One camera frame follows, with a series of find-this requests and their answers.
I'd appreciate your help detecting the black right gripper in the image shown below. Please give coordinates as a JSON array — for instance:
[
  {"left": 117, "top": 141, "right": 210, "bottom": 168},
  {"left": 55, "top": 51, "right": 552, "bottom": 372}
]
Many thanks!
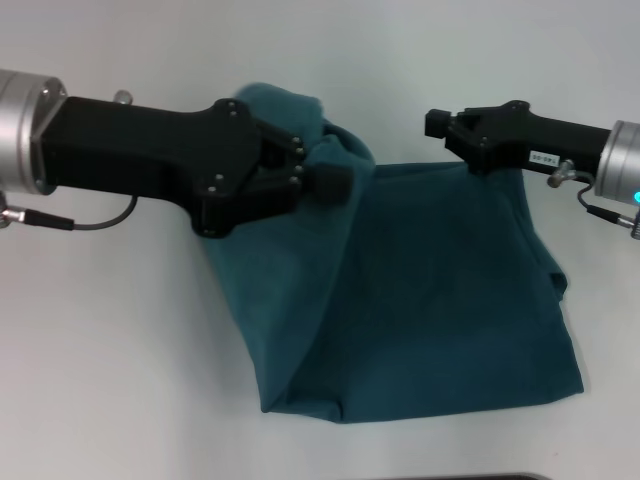
[{"left": 423, "top": 99, "right": 615, "bottom": 177}]

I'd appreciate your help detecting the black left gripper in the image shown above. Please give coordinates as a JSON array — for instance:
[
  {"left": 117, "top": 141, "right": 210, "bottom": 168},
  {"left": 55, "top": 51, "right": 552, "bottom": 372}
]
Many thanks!
[{"left": 38, "top": 97, "right": 357, "bottom": 240}]

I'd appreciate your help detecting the teal T-shirt with beige print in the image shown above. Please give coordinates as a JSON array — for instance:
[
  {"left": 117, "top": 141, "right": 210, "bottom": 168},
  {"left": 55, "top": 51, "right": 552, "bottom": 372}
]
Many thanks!
[{"left": 202, "top": 82, "right": 586, "bottom": 425}]

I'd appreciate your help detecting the right arm cable with plugs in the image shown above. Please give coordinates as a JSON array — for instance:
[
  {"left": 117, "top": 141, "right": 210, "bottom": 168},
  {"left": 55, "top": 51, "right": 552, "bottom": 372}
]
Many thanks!
[{"left": 546, "top": 158, "right": 640, "bottom": 239}]

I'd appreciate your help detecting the left arm cable with plug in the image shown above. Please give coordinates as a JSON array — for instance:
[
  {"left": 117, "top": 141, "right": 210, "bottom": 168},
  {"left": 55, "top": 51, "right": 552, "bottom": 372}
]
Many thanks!
[{"left": 0, "top": 192, "right": 140, "bottom": 233}]

